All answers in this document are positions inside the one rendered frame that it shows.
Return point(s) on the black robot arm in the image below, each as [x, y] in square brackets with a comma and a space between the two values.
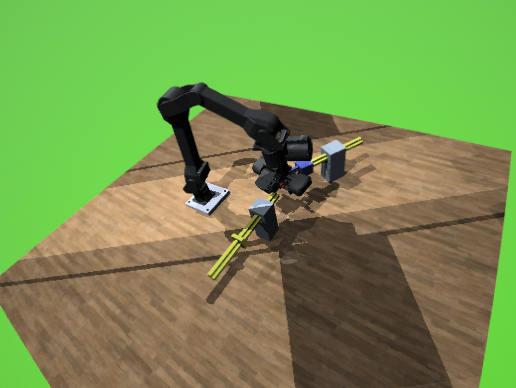
[261, 125]

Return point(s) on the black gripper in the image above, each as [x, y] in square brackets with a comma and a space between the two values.
[296, 183]

